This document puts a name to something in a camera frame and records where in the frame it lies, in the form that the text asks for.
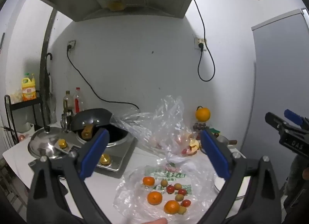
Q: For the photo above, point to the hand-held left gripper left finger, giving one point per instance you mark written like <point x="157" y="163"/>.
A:
<point x="95" y="151"/>

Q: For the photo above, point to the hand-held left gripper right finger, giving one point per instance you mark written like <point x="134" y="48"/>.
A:
<point x="214" y="154"/>

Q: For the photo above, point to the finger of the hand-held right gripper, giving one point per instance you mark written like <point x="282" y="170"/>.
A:
<point x="274" y="119"/>
<point x="292" y="115"/>

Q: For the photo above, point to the white plate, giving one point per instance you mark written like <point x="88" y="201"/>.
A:
<point x="243" y="187"/>

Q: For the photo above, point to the tangerine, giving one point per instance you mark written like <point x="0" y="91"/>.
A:
<point x="148" y="181"/>
<point x="171" y="207"/>
<point x="154" y="198"/>

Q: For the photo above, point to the green printed plastic bag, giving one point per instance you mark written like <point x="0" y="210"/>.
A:
<point x="135" y="204"/>

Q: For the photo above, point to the person's left hand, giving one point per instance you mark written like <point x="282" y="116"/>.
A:
<point x="157" y="221"/>

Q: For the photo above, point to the steel pot with lid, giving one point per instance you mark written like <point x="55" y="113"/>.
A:
<point x="223" y="139"/>

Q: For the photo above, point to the orange peel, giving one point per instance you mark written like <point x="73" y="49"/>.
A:
<point x="194" y="145"/>

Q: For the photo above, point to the green plastic piece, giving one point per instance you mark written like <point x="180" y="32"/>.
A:
<point x="214" y="131"/>

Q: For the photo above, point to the steel stove with gold knobs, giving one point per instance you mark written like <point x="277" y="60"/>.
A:
<point x="123" y="151"/>

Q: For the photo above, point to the bagged cherry tomato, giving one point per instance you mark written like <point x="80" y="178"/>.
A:
<point x="184" y="151"/>

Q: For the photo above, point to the clear box of dark fruit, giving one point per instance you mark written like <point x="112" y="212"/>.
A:
<point x="200" y="125"/>

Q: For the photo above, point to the large orange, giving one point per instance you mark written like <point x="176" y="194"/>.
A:
<point x="202" y="114"/>

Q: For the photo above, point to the small steel container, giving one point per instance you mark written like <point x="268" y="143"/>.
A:
<point x="64" y="122"/>

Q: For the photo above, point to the grey refrigerator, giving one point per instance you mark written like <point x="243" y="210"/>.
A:
<point x="277" y="69"/>

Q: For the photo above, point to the clear bottle with red cap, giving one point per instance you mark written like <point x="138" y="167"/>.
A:
<point x="77" y="103"/>

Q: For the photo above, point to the steel pot lid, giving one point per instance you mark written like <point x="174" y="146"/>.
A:
<point x="43" y="142"/>

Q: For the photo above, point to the dark oil bottle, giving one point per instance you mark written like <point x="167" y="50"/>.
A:
<point x="68" y="103"/>

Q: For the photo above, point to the clear plastic bag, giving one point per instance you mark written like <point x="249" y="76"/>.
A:
<point x="166" y="117"/>

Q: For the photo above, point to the black umbrella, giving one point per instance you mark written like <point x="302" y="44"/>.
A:
<point x="49" y="81"/>

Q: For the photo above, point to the black metal rack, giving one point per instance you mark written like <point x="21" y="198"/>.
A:
<point x="24" y="104"/>

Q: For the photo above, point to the yellow detergent bottle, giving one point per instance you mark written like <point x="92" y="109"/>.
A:
<point x="29" y="91"/>

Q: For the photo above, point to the grey vertical pipe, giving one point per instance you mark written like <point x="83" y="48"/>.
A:
<point x="44" y="69"/>

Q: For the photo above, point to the yellow hood oil cup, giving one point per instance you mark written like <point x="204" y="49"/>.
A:
<point x="117" y="6"/>

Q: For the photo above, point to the white wall socket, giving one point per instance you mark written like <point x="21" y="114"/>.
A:
<point x="71" y="44"/>
<point x="198" y="41"/>

